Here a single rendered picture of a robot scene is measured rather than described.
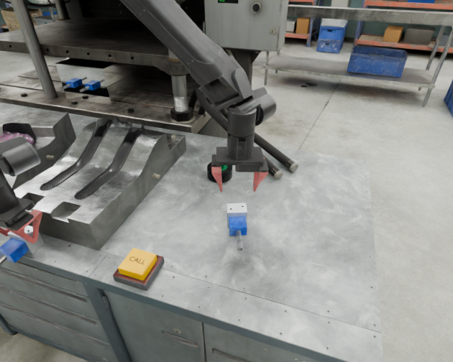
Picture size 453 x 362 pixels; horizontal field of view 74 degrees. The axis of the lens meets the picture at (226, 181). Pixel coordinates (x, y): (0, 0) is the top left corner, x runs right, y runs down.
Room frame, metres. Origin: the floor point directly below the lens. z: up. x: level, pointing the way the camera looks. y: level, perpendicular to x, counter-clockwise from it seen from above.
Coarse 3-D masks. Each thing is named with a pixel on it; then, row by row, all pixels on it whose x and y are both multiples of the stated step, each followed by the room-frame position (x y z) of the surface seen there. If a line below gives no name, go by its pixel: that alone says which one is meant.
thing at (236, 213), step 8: (232, 208) 0.58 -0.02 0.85; (240, 208) 0.58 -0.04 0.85; (232, 216) 0.56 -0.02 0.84; (240, 216) 0.56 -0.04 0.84; (232, 224) 0.53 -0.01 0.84; (240, 224) 0.53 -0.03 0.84; (232, 232) 0.52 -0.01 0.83; (240, 232) 0.52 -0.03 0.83; (240, 240) 0.49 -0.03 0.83; (240, 248) 0.47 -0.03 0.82
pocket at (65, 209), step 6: (60, 204) 0.55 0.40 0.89; (66, 204) 0.56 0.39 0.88; (72, 204) 0.55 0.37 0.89; (54, 210) 0.53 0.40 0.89; (60, 210) 0.55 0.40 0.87; (66, 210) 0.56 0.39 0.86; (72, 210) 0.56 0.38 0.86; (54, 216) 0.52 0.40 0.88; (60, 216) 0.54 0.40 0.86; (66, 216) 0.54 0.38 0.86
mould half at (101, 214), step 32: (64, 160) 0.75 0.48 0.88; (96, 160) 0.74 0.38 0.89; (128, 160) 0.73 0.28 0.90; (160, 160) 0.79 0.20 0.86; (32, 192) 0.59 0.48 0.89; (64, 192) 0.59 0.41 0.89; (96, 192) 0.60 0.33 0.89; (128, 192) 0.62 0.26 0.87; (64, 224) 0.51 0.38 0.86; (96, 224) 0.50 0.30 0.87
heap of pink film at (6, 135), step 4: (4, 132) 0.90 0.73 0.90; (8, 132) 0.90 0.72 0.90; (16, 132) 0.91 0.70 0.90; (0, 136) 0.87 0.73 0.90; (4, 136) 0.87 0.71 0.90; (8, 136) 0.87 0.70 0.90; (12, 136) 0.88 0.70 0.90; (24, 136) 0.88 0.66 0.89; (28, 136) 0.88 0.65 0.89; (0, 140) 0.85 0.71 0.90; (4, 140) 0.85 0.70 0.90; (28, 140) 0.87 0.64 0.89; (32, 140) 0.89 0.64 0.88
